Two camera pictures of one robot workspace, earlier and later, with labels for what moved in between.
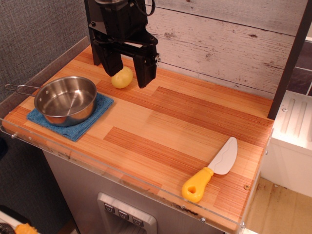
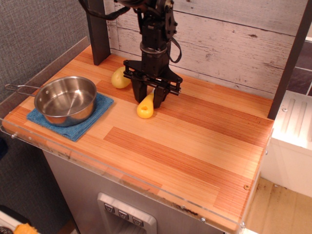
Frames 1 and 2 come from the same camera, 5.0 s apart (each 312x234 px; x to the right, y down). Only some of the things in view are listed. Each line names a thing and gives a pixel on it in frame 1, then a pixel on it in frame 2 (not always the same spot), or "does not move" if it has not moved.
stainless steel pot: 64,101 does not move
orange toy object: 25,228 does not move
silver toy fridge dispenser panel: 121,217 does not move
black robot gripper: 123,29 → 154,66
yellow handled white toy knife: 222,164 → 145,108
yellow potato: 122,79 does not move
